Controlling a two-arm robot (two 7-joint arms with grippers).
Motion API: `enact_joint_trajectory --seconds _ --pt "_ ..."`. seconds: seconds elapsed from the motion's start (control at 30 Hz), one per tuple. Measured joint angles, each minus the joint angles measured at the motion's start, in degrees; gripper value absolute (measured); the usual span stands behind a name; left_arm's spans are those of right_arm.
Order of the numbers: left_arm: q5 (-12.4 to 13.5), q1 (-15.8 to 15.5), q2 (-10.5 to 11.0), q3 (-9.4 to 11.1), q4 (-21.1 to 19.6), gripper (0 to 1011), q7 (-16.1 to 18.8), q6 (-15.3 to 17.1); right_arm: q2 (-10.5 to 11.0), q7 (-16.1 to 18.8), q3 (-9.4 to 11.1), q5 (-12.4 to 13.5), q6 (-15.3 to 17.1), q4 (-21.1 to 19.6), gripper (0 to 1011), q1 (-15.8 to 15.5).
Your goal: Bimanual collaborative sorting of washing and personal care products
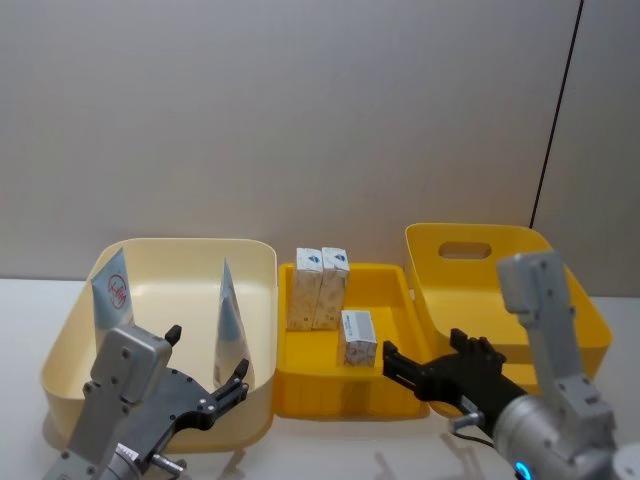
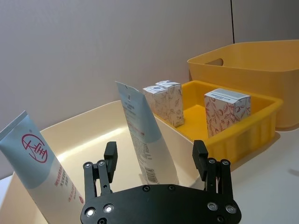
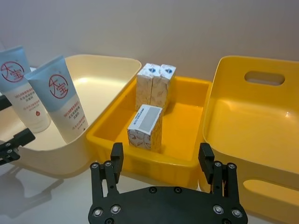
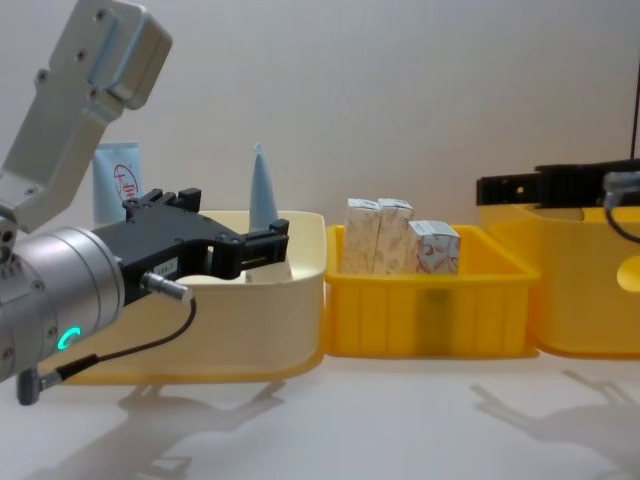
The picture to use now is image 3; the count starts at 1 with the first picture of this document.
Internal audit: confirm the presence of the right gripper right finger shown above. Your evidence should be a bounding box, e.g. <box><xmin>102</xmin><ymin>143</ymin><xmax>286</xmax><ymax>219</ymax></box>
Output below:
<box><xmin>198</xmin><ymin>142</ymin><xmax>239</xmax><ymax>207</ymax></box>

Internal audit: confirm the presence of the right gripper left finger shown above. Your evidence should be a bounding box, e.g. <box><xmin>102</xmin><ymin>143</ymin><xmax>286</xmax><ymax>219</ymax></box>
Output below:
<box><xmin>90</xmin><ymin>142</ymin><xmax>124</xmax><ymax>207</ymax></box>

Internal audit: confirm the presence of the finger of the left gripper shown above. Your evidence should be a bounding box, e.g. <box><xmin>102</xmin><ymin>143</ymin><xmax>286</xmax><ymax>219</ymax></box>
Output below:
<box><xmin>0</xmin><ymin>94</ymin><xmax>12</xmax><ymax>118</ymax></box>
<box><xmin>0</xmin><ymin>128</ymin><xmax>36</xmax><ymax>167</ymax></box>

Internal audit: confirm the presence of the blue and white cream tube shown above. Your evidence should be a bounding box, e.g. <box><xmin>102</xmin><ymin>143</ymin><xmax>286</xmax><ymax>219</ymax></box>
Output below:
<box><xmin>24</xmin><ymin>55</ymin><xmax>90</xmax><ymax>144</ymax></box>
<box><xmin>0</xmin><ymin>45</ymin><xmax>51</xmax><ymax>133</ymax></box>

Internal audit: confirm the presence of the shallow yellow plastic tray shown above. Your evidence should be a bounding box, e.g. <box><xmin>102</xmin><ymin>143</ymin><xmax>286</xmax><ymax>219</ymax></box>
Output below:
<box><xmin>85</xmin><ymin>76</ymin><xmax>213</xmax><ymax>187</ymax></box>

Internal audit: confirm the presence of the white patterned carton box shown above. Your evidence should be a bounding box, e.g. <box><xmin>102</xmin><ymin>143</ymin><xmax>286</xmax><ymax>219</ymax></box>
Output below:
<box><xmin>127</xmin><ymin>104</ymin><xmax>164</xmax><ymax>154</ymax></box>
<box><xmin>149</xmin><ymin>63</ymin><xmax>177</xmax><ymax>114</ymax></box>
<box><xmin>135</xmin><ymin>63</ymin><xmax>162</xmax><ymax>112</ymax></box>

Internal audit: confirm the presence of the cream plastic bin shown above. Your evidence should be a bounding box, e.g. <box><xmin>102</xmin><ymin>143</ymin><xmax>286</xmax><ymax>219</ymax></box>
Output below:
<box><xmin>0</xmin><ymin>55</ymin><xmax>142</xmax><ymax>180</ymax></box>

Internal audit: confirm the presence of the yellow plastic bin with handles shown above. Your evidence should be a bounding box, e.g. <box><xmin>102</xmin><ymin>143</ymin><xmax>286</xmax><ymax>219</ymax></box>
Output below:
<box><xmin>198</xmin><ymin>56</ymin><xmax>299</xmax><ymax>215</ymax></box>

